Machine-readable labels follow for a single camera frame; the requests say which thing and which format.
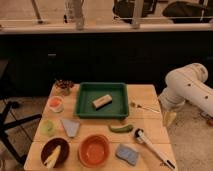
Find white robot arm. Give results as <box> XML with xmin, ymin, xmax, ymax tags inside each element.
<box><xmin>158</xmin><ymin>63</ymin><xmax>213</xmax><ymax>127</ymax></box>

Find green plastic tray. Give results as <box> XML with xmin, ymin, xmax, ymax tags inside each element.
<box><xmin>75</xmin><ymin>82</ymin><xmax>129</xmax><ymax>119</ymax></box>

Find small metal fork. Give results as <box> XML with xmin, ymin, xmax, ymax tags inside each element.
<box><xmin>130</xmin><ymin>102</ymin><xmax>160</xmax><ymax>113</ymax></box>

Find green cucumber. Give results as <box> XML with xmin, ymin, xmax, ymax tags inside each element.
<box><xmin>108</xmin><ymin>124</ymin><xmax>134</xmax><ymax>133</ymax></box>

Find tan wooden block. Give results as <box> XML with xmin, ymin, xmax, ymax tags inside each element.
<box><xmin>92</xmin><ymin>94</ymin><xmax>112</xmax><ymax>109</ymax></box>

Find orange bowl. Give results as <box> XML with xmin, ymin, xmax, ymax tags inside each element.
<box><xmin>78</xmin><ymin>134</ymin><xmax>110</xmax><ymax>168</ymax></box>

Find grey triangular cloth piece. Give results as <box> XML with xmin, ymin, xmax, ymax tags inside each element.
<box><xmin>61</xmin><ymin>119</ymin><xmax>80</xmax><ymax>138</ymax></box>

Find wooden table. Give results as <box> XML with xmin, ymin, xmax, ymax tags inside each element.
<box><xmin>24</xmin><ymin>86</ymin><xmax>178</xmax><ymax>171</ymax></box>

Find white cup orange contents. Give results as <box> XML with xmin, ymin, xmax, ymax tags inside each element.
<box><xmin>47</xmin><ymin>96</ymin><xmax>64</xmax><ymax>113</ymax></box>

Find green cup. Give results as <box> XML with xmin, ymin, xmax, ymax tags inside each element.
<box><xmin>40</xmin><ymin>120</ymin><xmax>54</xmax><ymax>137</ymax></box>

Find dark brown bowl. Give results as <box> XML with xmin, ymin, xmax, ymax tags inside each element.
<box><xmin>41</xmin><ymin>138</ymin><xmax>69</xmax><ymax>169</ymax></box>

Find yellow corn piece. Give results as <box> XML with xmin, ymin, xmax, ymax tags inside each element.
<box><xmin>44</xmin><ymin>145</ymin><xmax>61</xmax><ymax>169</ymax></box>

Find black office chair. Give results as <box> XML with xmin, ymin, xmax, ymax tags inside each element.
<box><xmin>0</xmin><ymin>59</ymin><xmax>42</xmax><ymax>165</ymax></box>

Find white black handled brush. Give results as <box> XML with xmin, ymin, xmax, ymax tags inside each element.
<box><xmin>134</xmin><ymin>128</ymin><xmax>177</xmax><ymax>171</ymax></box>

